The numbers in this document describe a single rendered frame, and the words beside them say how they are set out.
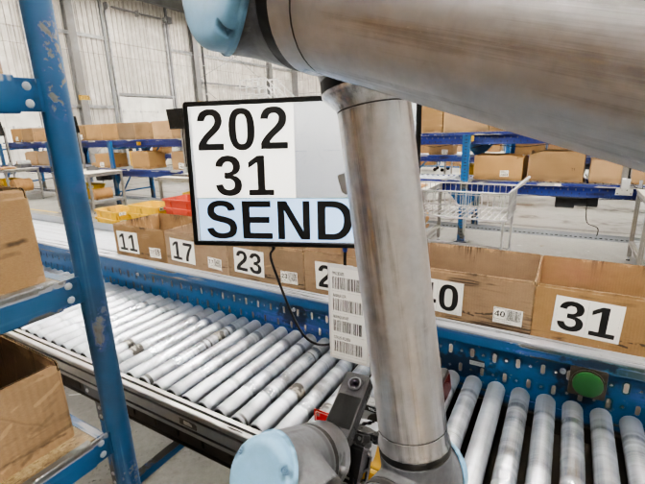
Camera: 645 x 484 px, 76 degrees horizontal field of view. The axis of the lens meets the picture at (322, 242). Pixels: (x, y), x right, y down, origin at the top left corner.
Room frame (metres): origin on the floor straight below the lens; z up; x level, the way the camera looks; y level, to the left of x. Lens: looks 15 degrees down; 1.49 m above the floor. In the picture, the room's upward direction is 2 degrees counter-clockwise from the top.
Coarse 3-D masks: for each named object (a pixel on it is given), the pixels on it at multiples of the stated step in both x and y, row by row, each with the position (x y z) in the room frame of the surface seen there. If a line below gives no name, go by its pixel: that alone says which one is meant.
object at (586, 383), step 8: (576, 376) 0.96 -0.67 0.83; (584, 376) 0.95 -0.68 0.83; (592, 376) 0.94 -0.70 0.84; (576, 384) 0.96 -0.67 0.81; (584, 384) 0.95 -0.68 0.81; (592, 384) 0.94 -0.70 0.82; (600, 384) 0.93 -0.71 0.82; (584, 392) 0.95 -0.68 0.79; (592, 392) 0.94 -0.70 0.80; (600, 392) 0.93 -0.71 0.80
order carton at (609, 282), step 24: (552, 264) 1.32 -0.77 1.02; (576, 264) 1.28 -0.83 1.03; (600, 264) 1.25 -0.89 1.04; (624, 264) 1.22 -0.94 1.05; (552, 288) 1.07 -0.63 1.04; (576, 288) 1.04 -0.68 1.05; (600, 288) 1.24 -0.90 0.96; (624, 288) 1.21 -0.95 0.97; (552, 312) 1.06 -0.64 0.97; (552, 336) 1.06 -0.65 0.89; (576, 336) 1.03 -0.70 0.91; (624, 336) 0.97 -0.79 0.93
